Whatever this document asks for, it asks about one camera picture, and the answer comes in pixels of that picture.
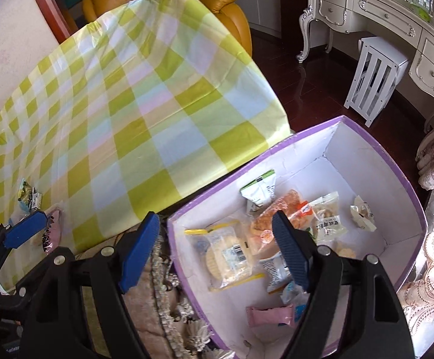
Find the blue clear snack packet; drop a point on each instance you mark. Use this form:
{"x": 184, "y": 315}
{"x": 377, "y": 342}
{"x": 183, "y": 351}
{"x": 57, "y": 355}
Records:
{"x": 294, "y": 294}

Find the white purple storage box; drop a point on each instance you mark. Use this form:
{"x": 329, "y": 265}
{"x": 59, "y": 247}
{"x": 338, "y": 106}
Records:
{"x": 355, "y": 197}

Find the white nut snack packet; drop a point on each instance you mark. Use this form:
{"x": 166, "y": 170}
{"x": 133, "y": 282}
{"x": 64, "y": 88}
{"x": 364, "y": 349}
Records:
{"x": 327, "y": 224}

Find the round biscuit clear packet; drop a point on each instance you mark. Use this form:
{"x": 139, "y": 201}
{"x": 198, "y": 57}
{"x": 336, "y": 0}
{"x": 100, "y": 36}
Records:
{"x": 344, "y": 250}

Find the green checkered tablecloth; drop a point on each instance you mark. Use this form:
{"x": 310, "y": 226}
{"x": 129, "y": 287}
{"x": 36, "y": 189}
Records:
{"x": 136, "y": 111}

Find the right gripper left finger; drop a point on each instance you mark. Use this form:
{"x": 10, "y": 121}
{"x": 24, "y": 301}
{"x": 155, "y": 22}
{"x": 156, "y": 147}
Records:
{"x": 79, "y": 310}

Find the white slatted stool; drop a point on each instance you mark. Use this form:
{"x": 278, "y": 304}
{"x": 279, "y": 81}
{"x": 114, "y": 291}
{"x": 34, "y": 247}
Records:
{"x": 380, "y": 68}

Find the green white snack packet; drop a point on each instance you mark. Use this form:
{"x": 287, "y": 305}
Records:
{"x": 260, "y": 193}

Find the round cracker packet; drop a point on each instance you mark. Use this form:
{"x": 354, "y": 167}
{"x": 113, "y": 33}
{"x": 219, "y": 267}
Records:
{"x": 225, "y": 254}

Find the pink black snack packet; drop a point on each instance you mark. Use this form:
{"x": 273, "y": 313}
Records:
{"x": 52, "y": 234}

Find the white ornate dressing table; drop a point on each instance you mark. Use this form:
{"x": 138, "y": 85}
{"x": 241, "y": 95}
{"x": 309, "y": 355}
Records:
{"x": 349, "y": 16}

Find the bread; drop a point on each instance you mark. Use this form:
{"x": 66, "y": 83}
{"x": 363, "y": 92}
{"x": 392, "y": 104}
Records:
{"x": 298, "y": 211}

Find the striped sofa cushion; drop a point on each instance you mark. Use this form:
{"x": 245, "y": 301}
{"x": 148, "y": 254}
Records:
{"x": 162, "y": 314}

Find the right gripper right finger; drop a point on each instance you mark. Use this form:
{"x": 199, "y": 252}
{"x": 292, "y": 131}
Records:
{"x": 374, "y": 324}

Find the grey white snack packet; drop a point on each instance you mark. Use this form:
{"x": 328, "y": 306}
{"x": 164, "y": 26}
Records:
{"x": 277, "y": 271}

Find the dark green snack packet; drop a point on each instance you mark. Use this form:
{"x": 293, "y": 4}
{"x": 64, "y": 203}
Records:
{"x": 29, "y": 198}

